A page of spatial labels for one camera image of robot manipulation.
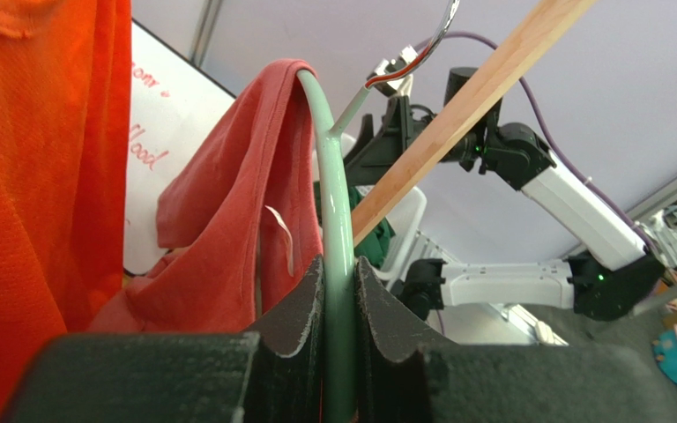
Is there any wooden clothes rack frame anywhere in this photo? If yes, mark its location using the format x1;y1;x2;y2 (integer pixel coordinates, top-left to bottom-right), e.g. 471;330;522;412
352;0;594;244

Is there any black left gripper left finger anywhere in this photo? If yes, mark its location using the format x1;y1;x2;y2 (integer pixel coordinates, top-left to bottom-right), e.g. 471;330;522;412
0;256;325;422

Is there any mint green hanger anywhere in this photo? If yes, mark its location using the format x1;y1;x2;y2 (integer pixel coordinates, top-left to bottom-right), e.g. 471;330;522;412
295;0;463;423

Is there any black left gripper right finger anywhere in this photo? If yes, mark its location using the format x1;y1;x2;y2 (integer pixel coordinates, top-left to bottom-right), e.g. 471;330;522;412
355;259;677;422

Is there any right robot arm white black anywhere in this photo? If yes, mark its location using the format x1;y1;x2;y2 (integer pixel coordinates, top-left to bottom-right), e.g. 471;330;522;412
391;104;665;322

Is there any white whiteboard black frame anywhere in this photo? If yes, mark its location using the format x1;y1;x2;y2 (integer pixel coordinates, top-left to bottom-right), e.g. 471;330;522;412
123;22;234;275

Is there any green t-shirt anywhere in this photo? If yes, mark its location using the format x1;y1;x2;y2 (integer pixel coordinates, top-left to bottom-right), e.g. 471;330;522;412
313;182;396;269

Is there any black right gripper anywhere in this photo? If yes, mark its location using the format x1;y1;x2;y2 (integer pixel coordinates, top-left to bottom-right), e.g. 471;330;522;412
344;111;489;187

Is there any white plastic basket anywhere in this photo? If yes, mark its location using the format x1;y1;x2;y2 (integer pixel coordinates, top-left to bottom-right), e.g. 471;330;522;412
311;131;428;283

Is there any dusty pink t-shirt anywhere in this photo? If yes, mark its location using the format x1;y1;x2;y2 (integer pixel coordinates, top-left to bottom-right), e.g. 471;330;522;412
90;59;322;333

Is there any orange t-shirt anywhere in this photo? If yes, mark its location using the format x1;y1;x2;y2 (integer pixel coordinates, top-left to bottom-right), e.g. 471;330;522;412
0;1;131;411

